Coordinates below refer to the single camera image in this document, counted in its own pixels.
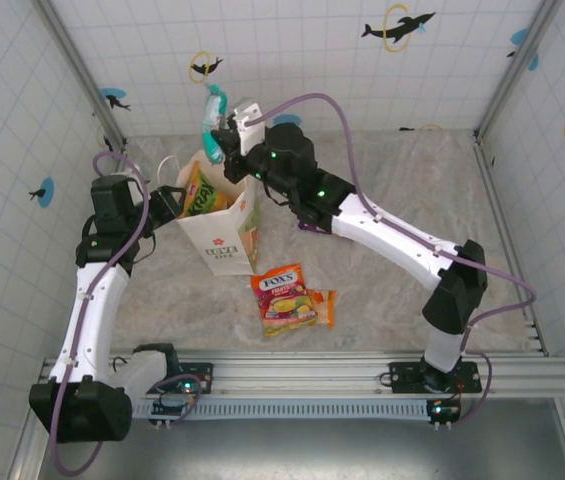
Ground grey metal panel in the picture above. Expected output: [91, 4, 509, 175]
[36, 399, 565, 480]

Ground teal white snack packet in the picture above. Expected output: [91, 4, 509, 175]
[200, 83, 231, 164]

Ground blue patch wall sticker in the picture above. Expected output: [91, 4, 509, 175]
[506, 27, 541, 71]

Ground green black lettered snack bag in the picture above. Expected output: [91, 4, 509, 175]
[184, 169, 232, 219]

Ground white slotted cable duct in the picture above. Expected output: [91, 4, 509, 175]
[129, 399, 431, 420]

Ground small dolphin ring wall sticker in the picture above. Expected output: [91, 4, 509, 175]
[189, 50, 224, 84]

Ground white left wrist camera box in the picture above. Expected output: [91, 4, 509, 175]
[231, 98, 267, 154]

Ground blue oval fish wall sticker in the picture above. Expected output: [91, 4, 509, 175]
[29, 177, 56, 209]

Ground orange Fox's candy bag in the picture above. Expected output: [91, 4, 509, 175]
[250, 263, 319, 339]

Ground blue circle shark wall sticker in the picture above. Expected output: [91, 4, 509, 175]
[100, 87, 132, 112]

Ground white flower print paper bag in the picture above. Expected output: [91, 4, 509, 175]
[156, 149, 264, 278]

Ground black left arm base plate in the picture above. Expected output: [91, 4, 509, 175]
[161, 360, 215, 396]

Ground aluminium corner post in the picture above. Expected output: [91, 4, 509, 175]
[474, 0, 563, 141]
[31, 0, 129, 151]

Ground large dolphin ring wall sticker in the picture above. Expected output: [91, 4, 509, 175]
[360, 3, 437, 54]

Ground aluminium mounting rail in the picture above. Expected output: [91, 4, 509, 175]
[35, 349, 565, 400]

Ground small orange clear snack packet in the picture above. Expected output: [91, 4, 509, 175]
[308, 288, 337, 330]

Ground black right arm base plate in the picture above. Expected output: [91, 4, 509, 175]
[389, 360, 482, 395]

